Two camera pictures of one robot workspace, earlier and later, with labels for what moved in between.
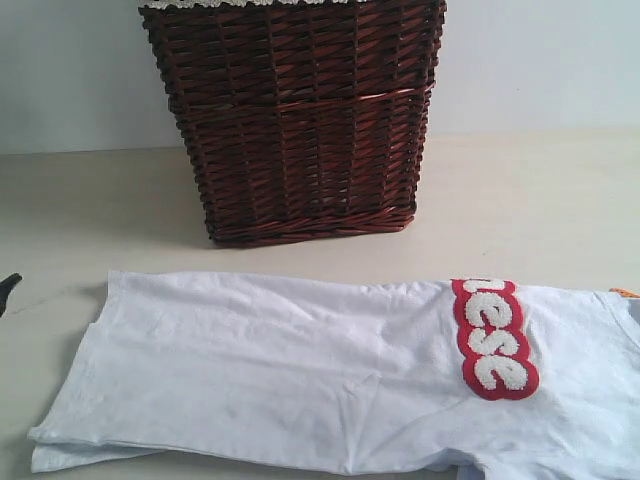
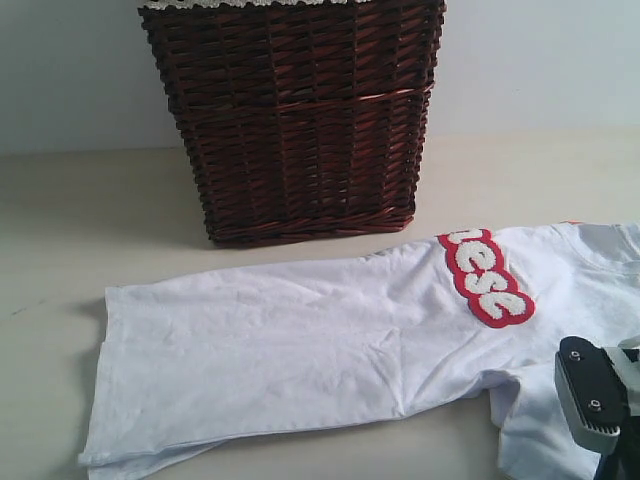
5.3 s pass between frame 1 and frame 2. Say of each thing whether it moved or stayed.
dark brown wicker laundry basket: stayed
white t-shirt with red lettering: moved
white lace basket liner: stayed
